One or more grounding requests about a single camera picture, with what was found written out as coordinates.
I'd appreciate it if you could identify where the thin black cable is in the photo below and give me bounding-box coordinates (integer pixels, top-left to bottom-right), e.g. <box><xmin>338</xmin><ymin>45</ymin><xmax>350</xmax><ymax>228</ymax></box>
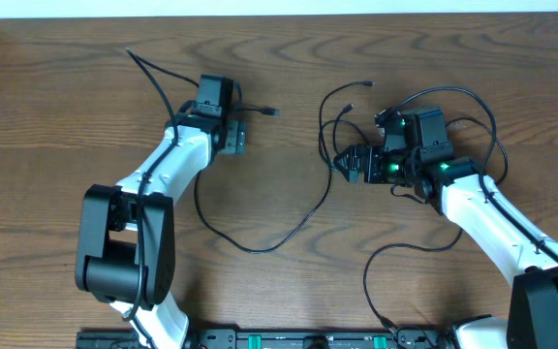
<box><xmin>192</xmin><ymin>80</ymin><xmax>376</xmax><ymax>255</ymax></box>

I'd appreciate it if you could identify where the thick black cable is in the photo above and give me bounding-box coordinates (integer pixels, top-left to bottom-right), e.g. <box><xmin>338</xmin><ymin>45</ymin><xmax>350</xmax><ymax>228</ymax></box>
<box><xmin>331</xmin><ymin>103</ymin><xmax>509</xmax><ymax>335</ymax></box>

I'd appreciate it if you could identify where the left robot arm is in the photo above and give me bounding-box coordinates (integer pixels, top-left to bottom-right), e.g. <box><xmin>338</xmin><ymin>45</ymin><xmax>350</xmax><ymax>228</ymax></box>
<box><xmin>75</xmin><ymin>75</ymin><xmax>246</xmax><ymax>348</ymax></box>

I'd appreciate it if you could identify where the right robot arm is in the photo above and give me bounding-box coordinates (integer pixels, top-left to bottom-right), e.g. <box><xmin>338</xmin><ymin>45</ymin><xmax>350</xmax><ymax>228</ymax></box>
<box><xmin>333</xmin><ymin>108</ymin><xmax>558</xmax><ymax>348</ymax></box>

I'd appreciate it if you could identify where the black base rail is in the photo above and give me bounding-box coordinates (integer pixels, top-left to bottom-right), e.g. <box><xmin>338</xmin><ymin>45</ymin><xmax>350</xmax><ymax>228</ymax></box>
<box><xmin>74</xmin><ymin>329</ymin><xmax>459</xmax><ymax>349</ymax></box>

